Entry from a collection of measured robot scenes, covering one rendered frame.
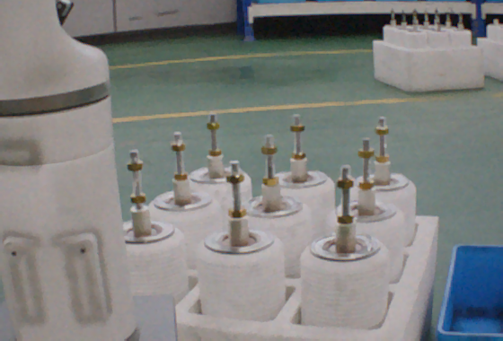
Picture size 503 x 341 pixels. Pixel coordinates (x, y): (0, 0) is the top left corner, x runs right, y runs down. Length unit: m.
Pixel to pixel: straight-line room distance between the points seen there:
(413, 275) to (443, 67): 2.31
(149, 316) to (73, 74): 0.21
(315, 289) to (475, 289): 0.46
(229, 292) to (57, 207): 0.39
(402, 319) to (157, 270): 0.28
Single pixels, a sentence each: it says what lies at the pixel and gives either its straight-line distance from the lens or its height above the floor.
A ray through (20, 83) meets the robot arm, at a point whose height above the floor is 0.49.
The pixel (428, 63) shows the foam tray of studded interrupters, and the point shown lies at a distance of 3.13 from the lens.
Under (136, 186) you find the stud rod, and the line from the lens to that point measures 0.85.
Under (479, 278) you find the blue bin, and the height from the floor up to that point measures 0.06.
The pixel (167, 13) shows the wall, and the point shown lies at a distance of 5.97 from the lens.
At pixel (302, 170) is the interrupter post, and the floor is 0.27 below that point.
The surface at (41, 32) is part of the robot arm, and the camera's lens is 0.42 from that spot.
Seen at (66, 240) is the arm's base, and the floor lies 0.39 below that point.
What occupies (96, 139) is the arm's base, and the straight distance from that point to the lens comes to 0.45.
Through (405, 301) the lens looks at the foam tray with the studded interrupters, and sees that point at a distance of 0.83.
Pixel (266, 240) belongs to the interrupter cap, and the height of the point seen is 0.25.
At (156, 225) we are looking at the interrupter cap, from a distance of 0.88.
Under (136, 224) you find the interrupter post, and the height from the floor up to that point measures 0.26.
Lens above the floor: 0.55
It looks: 14 degrees down
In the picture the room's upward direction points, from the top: 3 degrees counter-clockwise
